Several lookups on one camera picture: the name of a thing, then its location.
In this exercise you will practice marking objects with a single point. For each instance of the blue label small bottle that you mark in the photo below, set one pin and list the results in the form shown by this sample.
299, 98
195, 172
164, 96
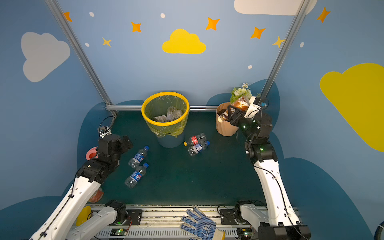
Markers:
194, 150

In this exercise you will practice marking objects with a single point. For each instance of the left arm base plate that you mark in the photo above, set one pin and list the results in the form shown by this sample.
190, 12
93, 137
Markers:
132, 217

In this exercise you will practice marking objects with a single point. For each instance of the white label large clear bottle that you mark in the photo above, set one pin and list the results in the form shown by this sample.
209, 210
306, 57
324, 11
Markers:
160, 119

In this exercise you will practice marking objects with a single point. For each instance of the clear bottle white cap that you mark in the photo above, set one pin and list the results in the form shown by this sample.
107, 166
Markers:
173, 114

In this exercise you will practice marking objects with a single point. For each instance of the brown tea bottle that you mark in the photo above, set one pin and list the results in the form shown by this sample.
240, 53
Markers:
242, 104

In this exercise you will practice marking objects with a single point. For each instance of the round jar printed lid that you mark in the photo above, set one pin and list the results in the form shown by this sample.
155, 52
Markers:
97, 196

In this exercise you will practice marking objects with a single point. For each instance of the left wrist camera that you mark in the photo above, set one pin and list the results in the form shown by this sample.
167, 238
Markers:
104, 131

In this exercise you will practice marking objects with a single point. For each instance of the yellow rimmed waste bin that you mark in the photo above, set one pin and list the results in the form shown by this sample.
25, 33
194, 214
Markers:
166, 114

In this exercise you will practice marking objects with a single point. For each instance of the aluminium frame back bar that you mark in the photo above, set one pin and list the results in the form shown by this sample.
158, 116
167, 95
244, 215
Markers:
139, 107

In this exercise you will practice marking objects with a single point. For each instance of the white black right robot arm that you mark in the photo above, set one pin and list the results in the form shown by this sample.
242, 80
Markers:
281, 221

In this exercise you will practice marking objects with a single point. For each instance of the white green artificial flowers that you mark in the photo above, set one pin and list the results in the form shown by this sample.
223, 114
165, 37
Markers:
242, 92

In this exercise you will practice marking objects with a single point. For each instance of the aluminium frame post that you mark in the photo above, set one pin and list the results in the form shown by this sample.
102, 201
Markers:
57, 12
291, 34

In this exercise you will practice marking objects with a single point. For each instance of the aluminium frame left post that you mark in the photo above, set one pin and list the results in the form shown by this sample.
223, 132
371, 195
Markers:
57, 12

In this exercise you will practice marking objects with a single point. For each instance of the peach plastic flower pot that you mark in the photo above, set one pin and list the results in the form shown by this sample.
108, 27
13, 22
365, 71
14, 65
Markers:
224, 128

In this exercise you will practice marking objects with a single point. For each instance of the yellow toy shovel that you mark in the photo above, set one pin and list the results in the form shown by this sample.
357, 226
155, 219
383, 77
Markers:
83, 216

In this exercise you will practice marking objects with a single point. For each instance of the pink watering can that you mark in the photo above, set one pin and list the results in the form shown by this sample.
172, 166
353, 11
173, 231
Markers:
91, 153

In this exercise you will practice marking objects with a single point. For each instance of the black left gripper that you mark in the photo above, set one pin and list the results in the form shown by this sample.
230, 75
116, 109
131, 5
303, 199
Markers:
125, 143

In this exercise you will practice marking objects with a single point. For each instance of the blue cap pepsi bottle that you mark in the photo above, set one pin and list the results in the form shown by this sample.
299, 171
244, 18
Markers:
136, 176
137, 159

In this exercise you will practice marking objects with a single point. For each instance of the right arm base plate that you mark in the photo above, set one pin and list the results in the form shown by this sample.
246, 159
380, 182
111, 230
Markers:
228, 217

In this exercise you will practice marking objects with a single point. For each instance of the aluminium frame right post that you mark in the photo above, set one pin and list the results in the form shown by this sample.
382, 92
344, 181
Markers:
291, 34

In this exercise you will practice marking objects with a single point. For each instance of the blue dotted work glove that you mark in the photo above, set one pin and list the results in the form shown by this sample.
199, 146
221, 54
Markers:
200, 226

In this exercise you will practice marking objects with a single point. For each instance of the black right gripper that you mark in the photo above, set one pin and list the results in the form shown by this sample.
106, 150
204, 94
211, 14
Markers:
235, 113

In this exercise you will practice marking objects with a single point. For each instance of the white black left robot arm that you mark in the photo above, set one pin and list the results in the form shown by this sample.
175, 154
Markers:
88, 179

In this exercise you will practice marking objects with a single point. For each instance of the red label yellow cap bottle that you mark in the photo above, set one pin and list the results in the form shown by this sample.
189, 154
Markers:
196, 139

